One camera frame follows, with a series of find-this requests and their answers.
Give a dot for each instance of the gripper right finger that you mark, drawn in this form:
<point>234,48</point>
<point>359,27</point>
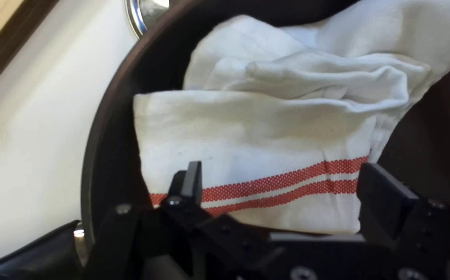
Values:
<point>388,202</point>

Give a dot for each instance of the white towel with red stripes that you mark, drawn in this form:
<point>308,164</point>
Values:
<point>256,136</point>

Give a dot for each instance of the brown wooden frame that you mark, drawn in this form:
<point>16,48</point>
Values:
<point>11,42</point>

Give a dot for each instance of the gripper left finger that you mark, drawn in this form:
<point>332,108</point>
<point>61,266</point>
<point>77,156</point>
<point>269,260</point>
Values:
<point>182,217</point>

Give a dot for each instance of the shiny silver metal pot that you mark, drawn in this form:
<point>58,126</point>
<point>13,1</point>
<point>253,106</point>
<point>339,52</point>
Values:
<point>141,11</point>

